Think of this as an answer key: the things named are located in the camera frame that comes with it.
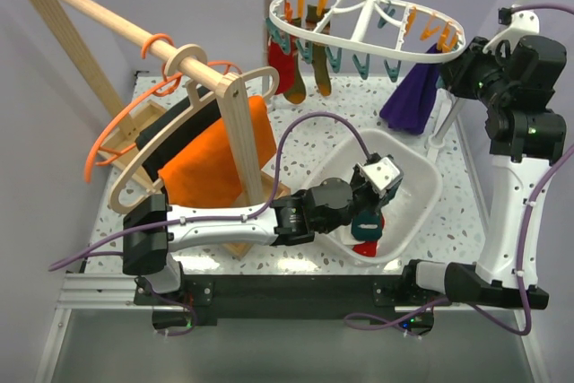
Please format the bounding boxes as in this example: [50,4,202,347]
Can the striped olive sock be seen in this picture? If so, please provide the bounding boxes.
[305,4,332,97]
[284,37,307,105]

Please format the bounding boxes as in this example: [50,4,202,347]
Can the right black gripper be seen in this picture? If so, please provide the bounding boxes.
[440,36,513,109]

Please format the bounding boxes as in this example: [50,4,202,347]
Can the white clip sock hanger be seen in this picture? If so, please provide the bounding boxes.
[265,0,466,79]

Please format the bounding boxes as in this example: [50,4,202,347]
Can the wooden hanger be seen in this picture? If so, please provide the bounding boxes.
[109,66,279,214]

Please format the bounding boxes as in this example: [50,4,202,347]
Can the dark green sock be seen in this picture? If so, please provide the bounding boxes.
[351,211,385,242]

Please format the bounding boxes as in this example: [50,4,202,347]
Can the orange cloth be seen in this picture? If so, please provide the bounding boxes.
[159,95,276,208]

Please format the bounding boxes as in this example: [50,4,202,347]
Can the red santa sock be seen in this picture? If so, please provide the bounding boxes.
[352,238,381,257]
[267,39,296,94]

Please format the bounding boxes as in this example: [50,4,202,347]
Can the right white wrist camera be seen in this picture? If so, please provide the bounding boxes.
[483,5,540,54]

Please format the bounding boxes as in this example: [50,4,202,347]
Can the white plastic basin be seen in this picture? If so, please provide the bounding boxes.
[301,128,442,266]

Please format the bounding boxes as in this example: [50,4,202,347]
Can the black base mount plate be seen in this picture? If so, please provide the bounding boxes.
[134,274,438,329]

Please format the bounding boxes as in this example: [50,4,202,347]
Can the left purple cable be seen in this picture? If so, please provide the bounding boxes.
[48,111,376,272]

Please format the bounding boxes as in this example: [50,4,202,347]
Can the wooden clothes rack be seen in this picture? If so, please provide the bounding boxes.
[3,0,291,261]

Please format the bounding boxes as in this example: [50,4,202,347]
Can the white sock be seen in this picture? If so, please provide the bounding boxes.
[332,225,363,249]

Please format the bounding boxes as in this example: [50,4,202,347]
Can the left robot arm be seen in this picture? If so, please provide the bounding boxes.
[122,157,404,304]

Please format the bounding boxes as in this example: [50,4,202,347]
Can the aluminium frame rail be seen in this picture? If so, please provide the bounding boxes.
[33,265,149,383]

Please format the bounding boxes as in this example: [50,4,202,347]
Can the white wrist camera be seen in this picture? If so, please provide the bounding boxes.
[483,5,540,54]
[359,155,404,196]

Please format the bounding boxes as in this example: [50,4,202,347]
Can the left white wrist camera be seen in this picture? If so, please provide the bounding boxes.
[359,155,404,196]

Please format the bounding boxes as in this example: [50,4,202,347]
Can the purple sock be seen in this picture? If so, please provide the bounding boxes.
[379,63,440,135]

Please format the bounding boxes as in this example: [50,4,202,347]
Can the black cloth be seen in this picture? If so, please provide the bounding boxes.
[133,95,221,198]

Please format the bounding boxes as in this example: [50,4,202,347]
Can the orange plastic hanger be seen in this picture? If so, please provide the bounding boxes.
[81,32,243,183]

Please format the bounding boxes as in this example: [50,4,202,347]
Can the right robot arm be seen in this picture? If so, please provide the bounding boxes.
[399,35,567,309]

